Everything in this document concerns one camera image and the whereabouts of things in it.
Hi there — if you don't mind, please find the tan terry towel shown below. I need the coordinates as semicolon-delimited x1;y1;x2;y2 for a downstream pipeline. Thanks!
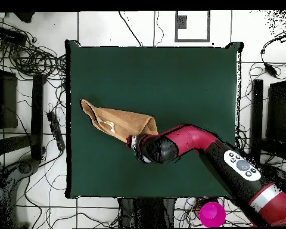
80;98;159;144

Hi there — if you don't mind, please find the dark green table cloth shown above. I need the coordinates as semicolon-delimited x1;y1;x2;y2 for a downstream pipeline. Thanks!
64;39;244;200

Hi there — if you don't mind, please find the black upright stand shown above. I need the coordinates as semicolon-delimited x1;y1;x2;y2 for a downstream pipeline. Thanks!
117;197;176;228

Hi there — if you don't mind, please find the black power strip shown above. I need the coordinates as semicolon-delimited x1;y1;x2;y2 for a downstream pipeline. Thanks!
46;111;66;151

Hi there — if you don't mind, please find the grey stand leg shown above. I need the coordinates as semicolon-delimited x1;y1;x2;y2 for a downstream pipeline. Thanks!
0;158;42;228

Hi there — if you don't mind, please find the magenta plastic cup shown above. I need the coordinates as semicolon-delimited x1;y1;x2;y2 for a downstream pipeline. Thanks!
199;201;226;228

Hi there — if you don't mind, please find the black power adapter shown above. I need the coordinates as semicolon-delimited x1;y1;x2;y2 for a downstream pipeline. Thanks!
263;62;278;78

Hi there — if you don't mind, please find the black electronics box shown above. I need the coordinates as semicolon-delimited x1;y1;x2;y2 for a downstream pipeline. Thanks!
0;26;27;46

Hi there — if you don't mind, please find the person's foot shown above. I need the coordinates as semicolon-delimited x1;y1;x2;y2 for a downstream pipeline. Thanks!
13;11;35;24

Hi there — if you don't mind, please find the black metal frame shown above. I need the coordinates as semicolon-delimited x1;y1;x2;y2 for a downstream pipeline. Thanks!
248;61;286;165
0;54;47;163

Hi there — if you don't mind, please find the tangled black cable bundle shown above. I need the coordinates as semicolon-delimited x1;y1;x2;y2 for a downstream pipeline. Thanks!
0;18;67;82

